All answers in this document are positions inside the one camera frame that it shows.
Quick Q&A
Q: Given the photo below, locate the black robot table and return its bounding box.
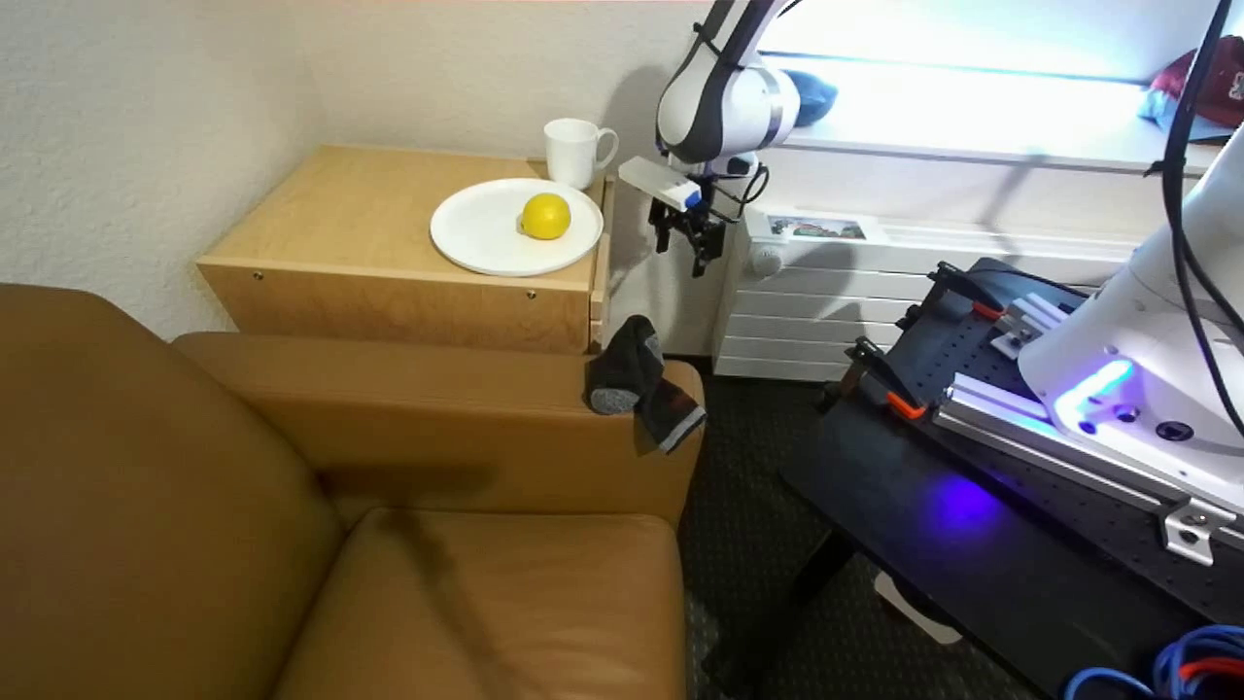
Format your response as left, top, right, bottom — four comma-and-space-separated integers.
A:
773, 253, 1244, 700

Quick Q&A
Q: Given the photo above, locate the white window sill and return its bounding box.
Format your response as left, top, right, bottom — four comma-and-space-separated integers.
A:
761, 46, 1244, 179

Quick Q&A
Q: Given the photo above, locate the white wall heater unit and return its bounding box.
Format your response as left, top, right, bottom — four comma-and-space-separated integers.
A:
706, 140, 1207, 390

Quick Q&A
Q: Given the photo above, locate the white round plate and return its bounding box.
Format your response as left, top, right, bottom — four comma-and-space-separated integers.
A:
427, 175, 605, 280

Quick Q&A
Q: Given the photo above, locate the aluminium mounting rail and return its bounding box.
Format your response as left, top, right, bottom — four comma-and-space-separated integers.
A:
929, 365, 1244, 573

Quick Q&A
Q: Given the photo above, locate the black hanging robot cable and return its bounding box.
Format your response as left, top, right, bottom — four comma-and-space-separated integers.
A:
1155, 0, 1244, 442

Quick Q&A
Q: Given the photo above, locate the blue cloth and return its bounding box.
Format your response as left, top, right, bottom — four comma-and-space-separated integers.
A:
1133, 86, 1236, 145

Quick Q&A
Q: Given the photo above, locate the white ceramic mug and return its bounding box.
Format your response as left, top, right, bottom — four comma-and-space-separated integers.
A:
539, 113, 622, 195

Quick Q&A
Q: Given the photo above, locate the black grey sock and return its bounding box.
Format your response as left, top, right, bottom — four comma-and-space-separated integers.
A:
584, 313, 712, 459

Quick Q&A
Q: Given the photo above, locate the yellow lemon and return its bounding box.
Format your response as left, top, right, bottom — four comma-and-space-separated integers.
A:
517, 190, 575, 244

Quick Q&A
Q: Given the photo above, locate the maroon cap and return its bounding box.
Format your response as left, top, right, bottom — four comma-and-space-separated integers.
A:
1142, 31, 1244, 131

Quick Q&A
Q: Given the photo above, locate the brown leather armchair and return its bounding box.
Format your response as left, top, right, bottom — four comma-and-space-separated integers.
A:
0, 280, 712, 700

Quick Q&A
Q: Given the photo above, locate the orange black bar clamp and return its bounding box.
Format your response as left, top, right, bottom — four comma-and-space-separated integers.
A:
843, 336, 933, 428
925, 260, 1012, 331

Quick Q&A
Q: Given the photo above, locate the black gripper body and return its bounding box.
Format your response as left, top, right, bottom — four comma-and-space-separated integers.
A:
646, 184, 734, 244

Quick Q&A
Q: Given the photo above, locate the red cable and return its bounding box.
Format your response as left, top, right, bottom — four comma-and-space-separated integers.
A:
1168, 650, 1244, 687

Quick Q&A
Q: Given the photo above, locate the light wooden dresser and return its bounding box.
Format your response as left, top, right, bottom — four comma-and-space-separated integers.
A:
195, 145, 615, 362

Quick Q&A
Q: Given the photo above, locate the blue cable coil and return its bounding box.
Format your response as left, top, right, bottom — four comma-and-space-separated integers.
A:
1061, 619, 1244, 700

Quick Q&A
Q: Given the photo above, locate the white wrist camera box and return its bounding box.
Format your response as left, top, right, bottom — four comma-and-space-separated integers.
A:
615, 153, 712, 214

